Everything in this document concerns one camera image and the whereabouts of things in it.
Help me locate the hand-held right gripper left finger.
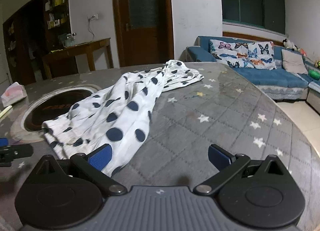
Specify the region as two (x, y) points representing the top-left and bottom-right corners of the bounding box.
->
(30, 144), (128, 195)

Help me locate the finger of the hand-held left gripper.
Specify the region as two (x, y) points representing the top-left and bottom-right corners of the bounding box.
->
(0, 138), (34, 167)

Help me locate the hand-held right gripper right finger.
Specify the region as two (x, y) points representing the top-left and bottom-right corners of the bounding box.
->
(194, 144), (294, 195)

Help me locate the white polka dot garment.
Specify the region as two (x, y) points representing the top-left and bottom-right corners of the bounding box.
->
(41, 59), (204, 178)

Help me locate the white marker pen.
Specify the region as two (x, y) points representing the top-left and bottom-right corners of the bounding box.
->
(0, 105), (12, 119)

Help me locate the grey star-print table cover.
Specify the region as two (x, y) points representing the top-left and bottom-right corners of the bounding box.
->
(0, 61), (320, 231)

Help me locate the round built-in cooktop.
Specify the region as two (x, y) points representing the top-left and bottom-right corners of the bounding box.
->
(11, 84), (102, 142)

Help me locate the pink tissue pack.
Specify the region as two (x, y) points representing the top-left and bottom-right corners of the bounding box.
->
(1, 82), (27, 107)

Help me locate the blue sofa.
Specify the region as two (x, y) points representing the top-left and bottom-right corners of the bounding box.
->
(186, 36), (320, 115)

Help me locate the butterfly print pillow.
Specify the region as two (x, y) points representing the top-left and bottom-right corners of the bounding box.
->
(209, 39), (253, 69)
(247, 41), (277, 70)

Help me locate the wooden side desk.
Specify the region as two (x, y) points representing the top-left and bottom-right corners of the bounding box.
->
(42, 38), (114, 79)

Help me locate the beige pillow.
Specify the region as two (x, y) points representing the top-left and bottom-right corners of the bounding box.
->
(281, 49), (309, 75)

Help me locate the glass jar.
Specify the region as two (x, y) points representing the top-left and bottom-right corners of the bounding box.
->
(64, 33), (76, 47)

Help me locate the brown wooden door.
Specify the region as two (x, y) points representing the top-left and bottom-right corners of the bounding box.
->
(112, 0), (174, 67)

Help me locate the black and white plush toy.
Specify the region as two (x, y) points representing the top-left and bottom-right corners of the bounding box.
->
(282, 39), (299, 51)

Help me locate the dark wooden cabinet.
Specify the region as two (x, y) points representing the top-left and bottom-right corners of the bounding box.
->
(2, 0), (78, 85)

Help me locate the dark glass window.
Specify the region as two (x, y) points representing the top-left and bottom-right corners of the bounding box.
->
(219, 0), (287, 35)

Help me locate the white power cable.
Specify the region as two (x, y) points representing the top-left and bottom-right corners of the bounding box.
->
(87, 19), (95, 41)

